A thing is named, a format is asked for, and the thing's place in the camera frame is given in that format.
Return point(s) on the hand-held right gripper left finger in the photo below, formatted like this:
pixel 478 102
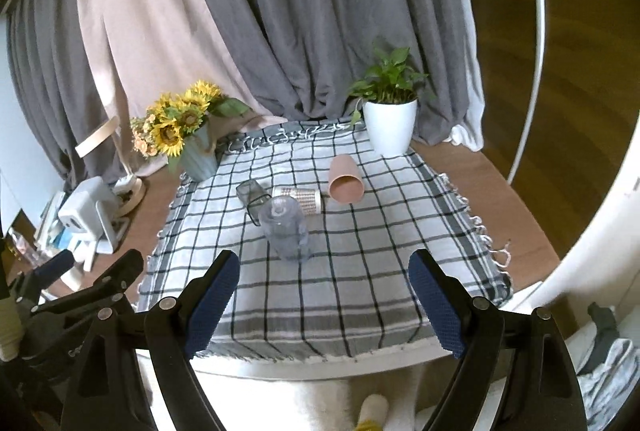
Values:
pixel 214 306

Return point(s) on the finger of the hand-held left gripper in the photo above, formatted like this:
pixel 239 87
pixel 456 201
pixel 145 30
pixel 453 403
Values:
pixel 117 276
pixel 52 266

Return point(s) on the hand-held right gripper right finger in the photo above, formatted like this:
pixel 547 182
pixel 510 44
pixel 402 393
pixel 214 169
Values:
pixel 436 306

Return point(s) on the clear glass cup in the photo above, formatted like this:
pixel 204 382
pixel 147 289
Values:
pixel 285 231

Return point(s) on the dark grey glass cup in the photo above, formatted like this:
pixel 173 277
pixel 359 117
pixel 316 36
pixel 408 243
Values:
pixel 249 192

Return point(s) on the patterned paper cup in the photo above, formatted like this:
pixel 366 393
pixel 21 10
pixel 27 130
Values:
pixel 306 200

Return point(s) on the pink cup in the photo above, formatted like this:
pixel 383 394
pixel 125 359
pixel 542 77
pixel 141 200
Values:
pixel 345 181

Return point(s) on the white box-shaped device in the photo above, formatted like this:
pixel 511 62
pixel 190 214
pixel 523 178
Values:
pixel 82 211

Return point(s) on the checked grey white tablecloth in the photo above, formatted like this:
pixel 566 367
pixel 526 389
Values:
pixel 350 271

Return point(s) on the white and yellow object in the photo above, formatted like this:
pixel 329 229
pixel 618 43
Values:
pixel 372 413

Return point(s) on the desk lamp with wooden head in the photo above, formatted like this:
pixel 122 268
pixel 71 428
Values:
pixel 97 136

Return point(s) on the blue-green ribbed vase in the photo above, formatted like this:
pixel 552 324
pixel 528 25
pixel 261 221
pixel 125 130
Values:
pixel 199 158

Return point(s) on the sunflower bouquet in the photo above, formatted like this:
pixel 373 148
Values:
pixel 172 121

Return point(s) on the grey curtain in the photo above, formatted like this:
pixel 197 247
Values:
pixel 45 86
pixel 310 11

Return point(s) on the white curved furniture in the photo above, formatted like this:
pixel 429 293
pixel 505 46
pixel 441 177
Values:
pixel 600 221

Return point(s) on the green plant in white pot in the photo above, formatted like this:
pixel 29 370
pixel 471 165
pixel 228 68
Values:
pixel 390 126

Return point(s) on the grey striped cloth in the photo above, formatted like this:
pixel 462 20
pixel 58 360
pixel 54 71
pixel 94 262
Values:
pixel 612 376

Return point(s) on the beige curtain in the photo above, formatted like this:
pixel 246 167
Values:
pixel 150 36

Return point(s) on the white curtain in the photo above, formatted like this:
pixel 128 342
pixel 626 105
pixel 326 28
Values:
pixel 467 61

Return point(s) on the white hoop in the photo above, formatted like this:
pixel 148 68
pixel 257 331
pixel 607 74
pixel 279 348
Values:
pixel 537 11

